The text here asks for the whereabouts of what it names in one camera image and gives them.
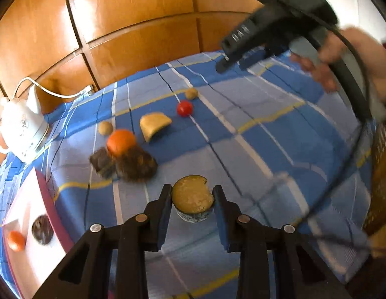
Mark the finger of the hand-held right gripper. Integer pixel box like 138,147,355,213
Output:
215,54,243,73
238,48,272,70

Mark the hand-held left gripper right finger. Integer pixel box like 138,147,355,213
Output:
212,185,352,299

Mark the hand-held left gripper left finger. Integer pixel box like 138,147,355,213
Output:
35,184,173,299

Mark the yellow-topped dark cylinder slice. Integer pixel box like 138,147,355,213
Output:
171,175,215,224

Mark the large dark brown round food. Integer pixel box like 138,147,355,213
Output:
113,146,158,181

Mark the orange mandarin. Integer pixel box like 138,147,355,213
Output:
106,129,137,157
7,230,27,252

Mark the white tray with pink rim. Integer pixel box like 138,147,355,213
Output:
1,166,75,299

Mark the person's right hand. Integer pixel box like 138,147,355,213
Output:
289,26,386,103

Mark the red tomato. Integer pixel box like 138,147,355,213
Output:
176,100,194,117

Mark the blue plaid blanket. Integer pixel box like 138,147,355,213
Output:
0,50,381,299

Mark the dark brown yellow-faced chunk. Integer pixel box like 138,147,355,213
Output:
89,147,117,179

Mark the yellow wedge slice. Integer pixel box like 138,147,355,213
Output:
139,112,173,143

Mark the wooden panel headboard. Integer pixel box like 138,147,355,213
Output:
0,0,271,122

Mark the small dark brown round food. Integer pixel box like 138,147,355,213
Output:
31,214,54,245

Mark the person's patterned brown clothing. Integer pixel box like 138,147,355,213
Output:
363,120,386,237

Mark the white ceramic kettle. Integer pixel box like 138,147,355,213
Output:
0,85,50,164

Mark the black cable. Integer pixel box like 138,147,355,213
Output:
262,0,386,253

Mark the white kettle cord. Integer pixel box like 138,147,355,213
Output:
14,77,95,100

